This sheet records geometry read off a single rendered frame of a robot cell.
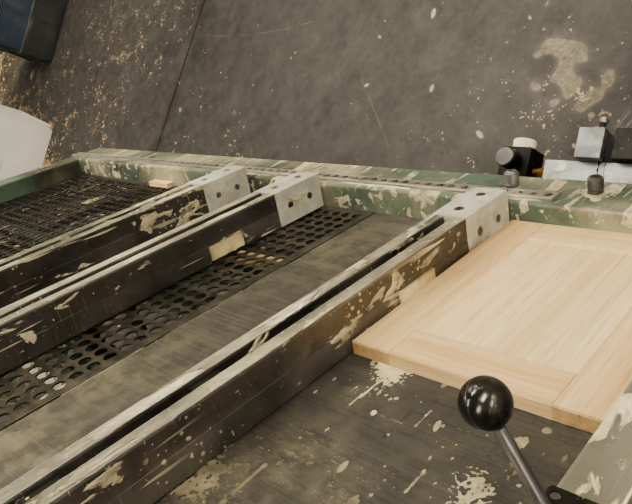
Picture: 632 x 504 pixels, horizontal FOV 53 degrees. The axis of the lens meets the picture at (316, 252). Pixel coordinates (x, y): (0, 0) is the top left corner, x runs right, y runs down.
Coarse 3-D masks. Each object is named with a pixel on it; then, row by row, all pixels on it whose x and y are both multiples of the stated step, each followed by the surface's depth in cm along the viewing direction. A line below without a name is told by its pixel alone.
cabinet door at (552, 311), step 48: (528, 240) 96; (576, 240) 93; (624, 240) 90; (432, 288) 87; (480, 288) 85; (528, 288) 83; (576, 288) 81; (624, 288) 79; (384, 336) 78; (432, 336) 76; (480, 336) 75; (528, 336) 73; (576, 336) 71; (624, 336) 69; (528, 384) 65; (576, 384) 63; (624, 384) 62
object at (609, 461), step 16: (624, 400) 57; (608, 416) 55; (624, 416) 55; (608, 432) 54; (624, 432) 53; (592, 448) 52; (608, 448) 52; (624, 448) 52; (576, 464) 51; (592, 464) 51; (608, 464) 50; (624, 464) 50; (576, 480) 50; (592, 480) 49; (608, 480) 49; (624, 480) 49; (592, 496) 48; (608, 496) 48; (624, 496) 47
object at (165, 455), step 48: (480, 192) 103; (432, 240) 89; (480, 240) 98; (336, 288) 82; (384, 288) 82; (288, 336) 72; (336, 336) 77; (192, 384) 67; (240, 384) 67; (288, 384) 72; (96, 432) 61; (144, 432) 60; (192, 432) 63; (240, 432) 68; (48, 480) 57; (96, 480) 56; (144, 480) 60
